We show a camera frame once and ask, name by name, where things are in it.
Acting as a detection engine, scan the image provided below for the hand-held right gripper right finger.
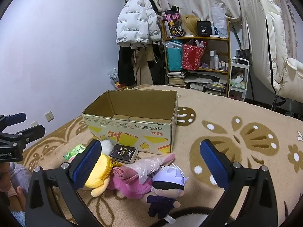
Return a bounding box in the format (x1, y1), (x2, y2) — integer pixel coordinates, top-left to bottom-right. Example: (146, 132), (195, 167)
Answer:
(200, 139), (281, 227)

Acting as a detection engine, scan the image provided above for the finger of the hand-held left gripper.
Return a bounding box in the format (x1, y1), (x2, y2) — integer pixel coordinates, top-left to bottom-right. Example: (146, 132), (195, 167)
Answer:
(0, 112), (27, 133)
(15, 124), (45, 150)

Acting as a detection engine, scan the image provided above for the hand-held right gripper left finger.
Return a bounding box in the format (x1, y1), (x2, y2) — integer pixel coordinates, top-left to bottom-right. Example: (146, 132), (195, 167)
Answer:
(25, 139), (102, 227)

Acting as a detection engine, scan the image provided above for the yellow plush toy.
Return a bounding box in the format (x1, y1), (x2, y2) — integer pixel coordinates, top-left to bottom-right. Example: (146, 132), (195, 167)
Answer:
(84, 154), (117, 197)

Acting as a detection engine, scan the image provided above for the white fluffy keychain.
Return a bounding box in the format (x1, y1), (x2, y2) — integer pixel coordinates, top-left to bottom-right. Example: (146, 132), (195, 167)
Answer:
(101, 140), (116, 156)

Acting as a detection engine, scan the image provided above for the pink plush toy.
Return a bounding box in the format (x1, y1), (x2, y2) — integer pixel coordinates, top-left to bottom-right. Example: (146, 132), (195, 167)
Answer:
(106, 166), (154, 199)

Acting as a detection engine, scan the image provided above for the white-haired plush doll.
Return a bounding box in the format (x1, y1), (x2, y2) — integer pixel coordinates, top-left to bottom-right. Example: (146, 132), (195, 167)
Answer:
(147, 164), (190, 219)

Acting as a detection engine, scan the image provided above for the printed cardboard box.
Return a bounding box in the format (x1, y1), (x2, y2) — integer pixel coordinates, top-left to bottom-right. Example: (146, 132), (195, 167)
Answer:
(82, 90), (178, 154)

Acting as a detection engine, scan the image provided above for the person's left forearm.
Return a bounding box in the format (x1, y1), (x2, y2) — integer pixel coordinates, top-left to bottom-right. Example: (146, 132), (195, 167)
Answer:
(8, 163), (32, 191)

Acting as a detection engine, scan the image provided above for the person's left hand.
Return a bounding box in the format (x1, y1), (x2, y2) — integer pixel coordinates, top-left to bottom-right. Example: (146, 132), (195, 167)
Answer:
(11, 186), (27, 212)

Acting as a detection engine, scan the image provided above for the green packet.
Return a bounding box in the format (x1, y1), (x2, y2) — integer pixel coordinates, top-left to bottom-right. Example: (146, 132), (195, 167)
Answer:
(63, 144), (86, 161)

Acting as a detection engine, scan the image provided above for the black tissue pack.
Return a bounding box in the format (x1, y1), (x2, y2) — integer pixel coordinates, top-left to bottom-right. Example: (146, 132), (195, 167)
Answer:
(110, 144), (139, 164)

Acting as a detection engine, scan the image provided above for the beige floral blanket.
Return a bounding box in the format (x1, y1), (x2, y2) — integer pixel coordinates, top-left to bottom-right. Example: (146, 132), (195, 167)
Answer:
(20, 84), (303, 227)

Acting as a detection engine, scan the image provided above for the pink roll in plastic bag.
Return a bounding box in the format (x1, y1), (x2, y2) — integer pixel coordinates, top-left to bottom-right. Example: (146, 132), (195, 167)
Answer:
(112, 153), (176, 185)

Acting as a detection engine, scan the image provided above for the pile of papers and magazines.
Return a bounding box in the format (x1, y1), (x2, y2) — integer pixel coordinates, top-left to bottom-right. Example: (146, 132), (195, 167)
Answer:
(184, 72), (227, 96)

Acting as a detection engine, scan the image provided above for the white trolley cart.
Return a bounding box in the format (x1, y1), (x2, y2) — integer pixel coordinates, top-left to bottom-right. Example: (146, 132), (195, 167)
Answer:
(228, 57), (251, 102)

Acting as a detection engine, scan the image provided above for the printed plastic bag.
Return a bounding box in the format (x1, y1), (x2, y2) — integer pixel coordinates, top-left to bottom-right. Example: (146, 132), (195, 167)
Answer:
(109, 68), (120, 86)

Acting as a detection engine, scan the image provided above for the stack of books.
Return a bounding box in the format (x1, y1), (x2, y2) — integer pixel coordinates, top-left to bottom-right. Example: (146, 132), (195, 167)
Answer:
(167, 71), (188, 87)

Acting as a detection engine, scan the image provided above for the group of cosmetic bottles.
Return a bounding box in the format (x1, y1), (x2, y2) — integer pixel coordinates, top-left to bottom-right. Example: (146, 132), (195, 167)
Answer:
(209, 50), (229, 70)

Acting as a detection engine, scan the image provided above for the black hanging coat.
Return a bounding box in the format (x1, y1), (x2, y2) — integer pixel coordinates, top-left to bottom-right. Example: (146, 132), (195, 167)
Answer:
(118, 45), (137, 87)

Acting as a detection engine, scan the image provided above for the red gift bag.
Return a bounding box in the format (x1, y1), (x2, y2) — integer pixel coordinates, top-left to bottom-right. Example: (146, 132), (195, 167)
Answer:
(182, 39), (207, 71)

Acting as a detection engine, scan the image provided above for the beige hanging coat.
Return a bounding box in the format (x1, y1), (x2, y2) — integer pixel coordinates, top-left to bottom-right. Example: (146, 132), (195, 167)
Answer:
(131, 46), (155, 88)

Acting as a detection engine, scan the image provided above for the wooden shelf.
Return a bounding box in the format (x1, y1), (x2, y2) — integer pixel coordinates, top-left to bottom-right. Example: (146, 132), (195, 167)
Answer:
(161, 18), (232, 98)

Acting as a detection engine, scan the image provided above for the teal bag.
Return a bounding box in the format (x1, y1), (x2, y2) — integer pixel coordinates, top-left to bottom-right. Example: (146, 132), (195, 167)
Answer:
(165, 41), (184, 72)

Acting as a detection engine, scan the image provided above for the black box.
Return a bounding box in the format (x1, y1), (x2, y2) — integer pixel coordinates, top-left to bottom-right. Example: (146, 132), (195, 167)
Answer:
(196, 21), (213, 37)

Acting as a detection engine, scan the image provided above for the white padded lounge chair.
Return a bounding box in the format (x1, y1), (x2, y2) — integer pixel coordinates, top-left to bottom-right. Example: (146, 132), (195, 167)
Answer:
(244, 0), (303, 98)

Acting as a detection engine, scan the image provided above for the blonde wig on stand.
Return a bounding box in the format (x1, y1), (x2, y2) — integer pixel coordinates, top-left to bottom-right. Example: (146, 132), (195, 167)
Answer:
(179, 15), (201, 37)

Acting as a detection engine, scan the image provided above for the white plastic bag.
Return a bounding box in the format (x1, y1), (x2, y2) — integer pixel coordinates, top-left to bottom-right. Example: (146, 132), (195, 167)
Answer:
(211, 6), (229, 38)

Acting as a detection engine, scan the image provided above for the pink and black tote bag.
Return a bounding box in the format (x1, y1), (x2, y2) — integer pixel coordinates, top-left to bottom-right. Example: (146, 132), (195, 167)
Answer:
(163, 5), (183, 39)

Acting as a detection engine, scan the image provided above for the white puffer jacket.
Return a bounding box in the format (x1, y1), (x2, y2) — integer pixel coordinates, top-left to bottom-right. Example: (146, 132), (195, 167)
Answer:
(116, 0), (162, 47)

